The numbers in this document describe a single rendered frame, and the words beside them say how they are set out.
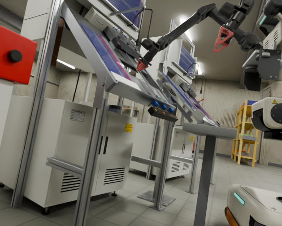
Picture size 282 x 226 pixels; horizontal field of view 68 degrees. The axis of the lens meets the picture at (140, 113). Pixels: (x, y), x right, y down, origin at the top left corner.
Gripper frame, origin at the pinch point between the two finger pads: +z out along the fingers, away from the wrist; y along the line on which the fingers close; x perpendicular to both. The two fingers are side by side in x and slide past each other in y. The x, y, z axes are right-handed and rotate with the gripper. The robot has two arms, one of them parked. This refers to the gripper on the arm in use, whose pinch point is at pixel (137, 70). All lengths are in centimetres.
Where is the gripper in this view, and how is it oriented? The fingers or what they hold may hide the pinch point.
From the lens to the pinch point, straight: 152.8
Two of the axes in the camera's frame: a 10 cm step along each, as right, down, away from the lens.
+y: -5.4, -1.4, -8.3
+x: 5.5, 6.9, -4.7
